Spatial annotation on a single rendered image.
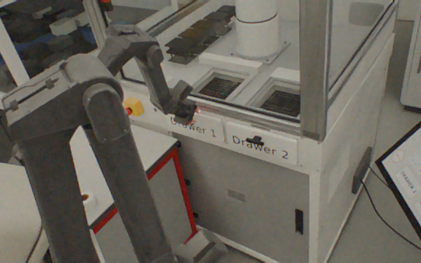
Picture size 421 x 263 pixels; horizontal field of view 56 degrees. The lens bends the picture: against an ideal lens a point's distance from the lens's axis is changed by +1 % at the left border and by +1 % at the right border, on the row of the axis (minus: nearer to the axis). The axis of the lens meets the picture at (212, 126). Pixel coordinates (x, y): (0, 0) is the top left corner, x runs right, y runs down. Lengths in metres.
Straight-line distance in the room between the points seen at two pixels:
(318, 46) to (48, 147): 0.87
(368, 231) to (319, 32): 1.42
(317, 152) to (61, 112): 1.07
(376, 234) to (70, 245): 1.93
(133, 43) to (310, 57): 0.53
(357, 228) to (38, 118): 2.06
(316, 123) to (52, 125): 1.00
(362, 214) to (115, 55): 1.81
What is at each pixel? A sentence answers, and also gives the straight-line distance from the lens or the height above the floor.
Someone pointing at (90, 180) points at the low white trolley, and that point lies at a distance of 1.70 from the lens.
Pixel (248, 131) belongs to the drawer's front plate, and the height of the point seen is 0.92.
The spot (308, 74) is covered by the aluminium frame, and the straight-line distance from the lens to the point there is 1.24.
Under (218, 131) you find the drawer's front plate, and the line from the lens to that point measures 1.57.
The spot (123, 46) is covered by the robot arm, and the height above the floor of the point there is 1.46.
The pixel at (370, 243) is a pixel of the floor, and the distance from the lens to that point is 2.30.
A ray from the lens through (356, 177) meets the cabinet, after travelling 2.14.
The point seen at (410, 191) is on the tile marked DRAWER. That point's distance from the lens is 1.18.
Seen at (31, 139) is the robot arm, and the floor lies 1.58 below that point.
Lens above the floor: 1.83
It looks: 37 degrees down
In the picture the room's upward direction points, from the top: 10 degrees counter-clockwise
